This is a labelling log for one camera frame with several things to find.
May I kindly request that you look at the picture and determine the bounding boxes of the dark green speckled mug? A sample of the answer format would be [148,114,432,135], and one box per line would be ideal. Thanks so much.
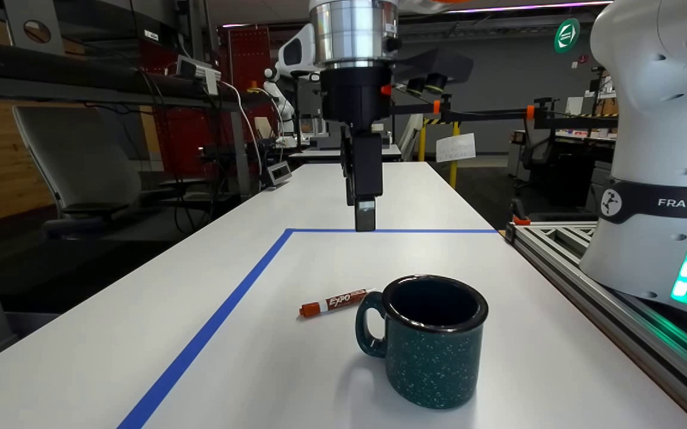
[354,271,492,413]

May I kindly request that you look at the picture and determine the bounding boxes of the white power adapter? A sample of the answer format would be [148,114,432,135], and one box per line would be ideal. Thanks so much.
[175,53,225,97]

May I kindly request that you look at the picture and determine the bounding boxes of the black rod with orange joints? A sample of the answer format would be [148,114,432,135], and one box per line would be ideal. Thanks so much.
[389,92,621,131]

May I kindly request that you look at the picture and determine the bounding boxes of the orange dry erase marker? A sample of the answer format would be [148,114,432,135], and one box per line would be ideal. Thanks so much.
[296,285,373,322]

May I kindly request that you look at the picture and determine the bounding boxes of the white adapter cable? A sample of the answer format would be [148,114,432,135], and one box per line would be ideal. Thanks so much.
[216,77,271,185]

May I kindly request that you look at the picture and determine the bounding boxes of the grey office chair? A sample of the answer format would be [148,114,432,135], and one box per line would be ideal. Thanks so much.
[13,103,148,242]

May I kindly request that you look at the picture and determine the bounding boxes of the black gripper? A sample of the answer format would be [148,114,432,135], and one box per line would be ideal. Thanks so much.
[317,61,395,233]

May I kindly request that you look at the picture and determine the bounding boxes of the blue tape line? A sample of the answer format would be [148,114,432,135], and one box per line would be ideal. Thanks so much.
[117,226,498,429]

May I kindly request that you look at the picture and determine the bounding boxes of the white paper sign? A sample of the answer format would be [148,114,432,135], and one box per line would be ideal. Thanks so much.
[434,131,479,166]

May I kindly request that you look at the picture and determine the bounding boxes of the round green sign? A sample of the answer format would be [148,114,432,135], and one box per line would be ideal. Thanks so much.
[552,13,585,58]

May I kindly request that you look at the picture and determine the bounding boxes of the small grey display box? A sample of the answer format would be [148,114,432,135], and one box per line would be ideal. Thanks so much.
[264,159,296,191]

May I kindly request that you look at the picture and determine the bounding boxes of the yellow post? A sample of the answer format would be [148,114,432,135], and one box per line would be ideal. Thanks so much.
[447,117,462,191]

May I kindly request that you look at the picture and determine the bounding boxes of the red cabinet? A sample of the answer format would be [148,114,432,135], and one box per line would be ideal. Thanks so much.
[150,18,277,197]

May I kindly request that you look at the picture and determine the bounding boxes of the dark metal shelf rack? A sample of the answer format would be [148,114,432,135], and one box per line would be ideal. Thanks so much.
[0,0,236,114]

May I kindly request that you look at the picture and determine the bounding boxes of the small white background robot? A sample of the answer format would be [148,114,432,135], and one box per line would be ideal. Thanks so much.
[261,58,302,149]

